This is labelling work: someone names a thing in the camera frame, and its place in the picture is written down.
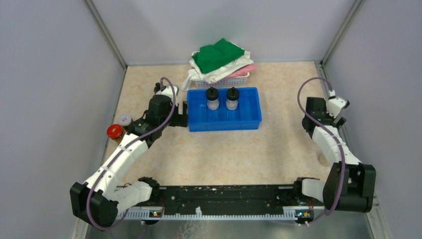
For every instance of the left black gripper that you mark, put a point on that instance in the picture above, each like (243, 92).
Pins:
(180, 120)

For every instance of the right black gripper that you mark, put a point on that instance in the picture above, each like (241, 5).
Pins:
(342, 121)

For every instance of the black-capped squeeze bottle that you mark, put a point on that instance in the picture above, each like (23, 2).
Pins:
(232, 97)
(212, 96)

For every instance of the blue plastic divided tray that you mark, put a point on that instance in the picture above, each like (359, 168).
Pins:
(246, 116)

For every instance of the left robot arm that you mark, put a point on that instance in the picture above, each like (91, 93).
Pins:
(98, 201)

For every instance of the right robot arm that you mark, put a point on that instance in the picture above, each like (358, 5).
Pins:
(350, 184)

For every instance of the white folded cloth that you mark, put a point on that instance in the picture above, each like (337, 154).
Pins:
(214, 76)

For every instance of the small black cap bottle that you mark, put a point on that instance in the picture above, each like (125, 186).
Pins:
(157, 88)

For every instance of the yellow-lidded beige jar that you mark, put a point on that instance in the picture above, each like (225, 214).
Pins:
(323, 161)

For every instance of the green folded cloth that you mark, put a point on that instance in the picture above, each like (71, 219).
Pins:
(212, 57)

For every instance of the white plastic basket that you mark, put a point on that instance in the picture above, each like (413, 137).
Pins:
(224, 83)

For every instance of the white-lidded brown spice jar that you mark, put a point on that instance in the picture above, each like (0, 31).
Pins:
(125, 120)

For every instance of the pink folded cloth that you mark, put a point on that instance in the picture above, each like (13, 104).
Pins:
(242, 71)

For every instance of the red-lidded jar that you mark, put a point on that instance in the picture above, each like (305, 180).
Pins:
(115, 132)

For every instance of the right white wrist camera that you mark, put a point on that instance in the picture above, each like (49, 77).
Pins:
(335, 104)

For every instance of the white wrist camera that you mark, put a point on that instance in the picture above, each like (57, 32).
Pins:
(171, 93)
(335, 104)

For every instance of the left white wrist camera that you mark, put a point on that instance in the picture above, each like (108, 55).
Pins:
(171, 93)

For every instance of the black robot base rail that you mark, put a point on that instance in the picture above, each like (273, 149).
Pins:
(225, 202)

